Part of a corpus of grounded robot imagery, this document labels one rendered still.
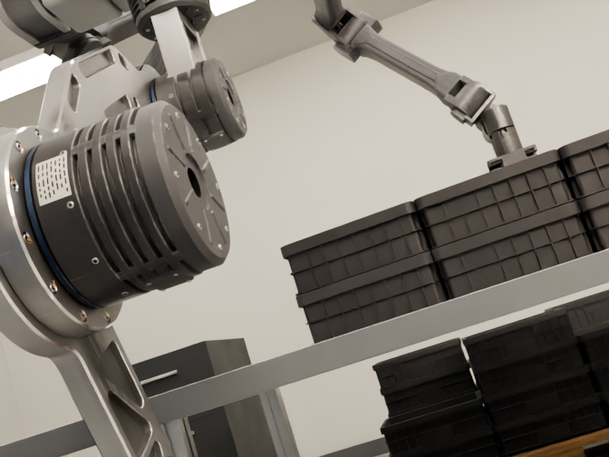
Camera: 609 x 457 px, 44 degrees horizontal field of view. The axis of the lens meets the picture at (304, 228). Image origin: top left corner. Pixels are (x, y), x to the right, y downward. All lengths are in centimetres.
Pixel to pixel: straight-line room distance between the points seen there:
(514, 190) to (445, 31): 388
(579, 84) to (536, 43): 40
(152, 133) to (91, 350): 25
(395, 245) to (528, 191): 28
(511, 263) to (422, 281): 18
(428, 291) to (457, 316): 54
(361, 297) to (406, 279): 10
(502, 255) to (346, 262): 31
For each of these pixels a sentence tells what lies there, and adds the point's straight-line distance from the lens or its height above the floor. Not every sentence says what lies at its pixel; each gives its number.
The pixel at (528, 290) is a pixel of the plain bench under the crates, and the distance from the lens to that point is 100.
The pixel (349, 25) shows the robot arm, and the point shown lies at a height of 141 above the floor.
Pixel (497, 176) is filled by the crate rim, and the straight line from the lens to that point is 154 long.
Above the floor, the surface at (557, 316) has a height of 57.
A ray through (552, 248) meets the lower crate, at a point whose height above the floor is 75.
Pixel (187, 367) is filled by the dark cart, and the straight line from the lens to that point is 313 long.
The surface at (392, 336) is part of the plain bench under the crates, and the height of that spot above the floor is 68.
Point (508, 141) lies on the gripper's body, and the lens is 161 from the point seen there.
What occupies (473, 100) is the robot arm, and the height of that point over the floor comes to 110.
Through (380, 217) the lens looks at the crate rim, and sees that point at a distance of 155.
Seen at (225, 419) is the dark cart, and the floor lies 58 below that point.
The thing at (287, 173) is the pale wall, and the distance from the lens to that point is 521.
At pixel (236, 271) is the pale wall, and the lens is 521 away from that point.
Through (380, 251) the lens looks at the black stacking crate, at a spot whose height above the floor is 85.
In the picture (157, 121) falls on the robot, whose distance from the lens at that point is 71.
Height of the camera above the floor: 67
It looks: 10 degrees up
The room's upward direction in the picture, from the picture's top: 18 degrees counter-clockwise
